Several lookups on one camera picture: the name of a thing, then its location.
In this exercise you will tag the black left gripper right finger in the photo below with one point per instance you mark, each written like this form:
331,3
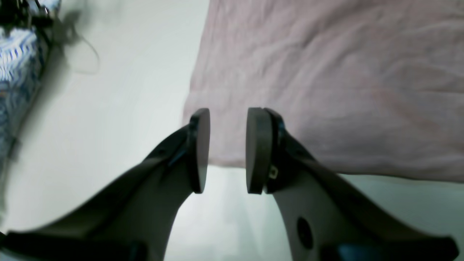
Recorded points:
326,218

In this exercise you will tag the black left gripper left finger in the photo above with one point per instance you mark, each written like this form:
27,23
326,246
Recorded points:
131,218

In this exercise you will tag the blue patterned cloth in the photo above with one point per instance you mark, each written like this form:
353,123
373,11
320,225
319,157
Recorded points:
25,42

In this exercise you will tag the pink T-shirt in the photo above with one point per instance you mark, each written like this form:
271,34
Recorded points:
366,86

